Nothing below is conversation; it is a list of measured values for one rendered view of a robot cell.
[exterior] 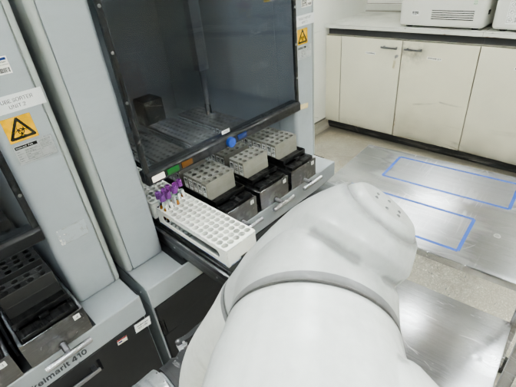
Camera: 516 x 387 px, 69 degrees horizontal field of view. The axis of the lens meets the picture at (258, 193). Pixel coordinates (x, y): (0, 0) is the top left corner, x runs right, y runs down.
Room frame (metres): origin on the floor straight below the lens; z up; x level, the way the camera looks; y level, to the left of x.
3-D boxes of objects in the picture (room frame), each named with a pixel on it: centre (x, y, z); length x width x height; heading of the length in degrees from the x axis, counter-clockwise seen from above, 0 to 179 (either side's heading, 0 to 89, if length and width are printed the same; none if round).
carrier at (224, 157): (1.15, 0.07, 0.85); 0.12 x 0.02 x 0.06; 133
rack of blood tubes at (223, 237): (0.79, 0.15, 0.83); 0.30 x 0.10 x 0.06; 43
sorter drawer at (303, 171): (1.36, 0.05, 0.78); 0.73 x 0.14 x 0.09; 43
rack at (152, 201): (1.02, 0.37, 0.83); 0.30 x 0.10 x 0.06; 43
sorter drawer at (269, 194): (1.25, 0.16, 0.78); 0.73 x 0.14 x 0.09; 43
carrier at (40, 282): (0.60, 0.52, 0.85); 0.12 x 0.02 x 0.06; 133
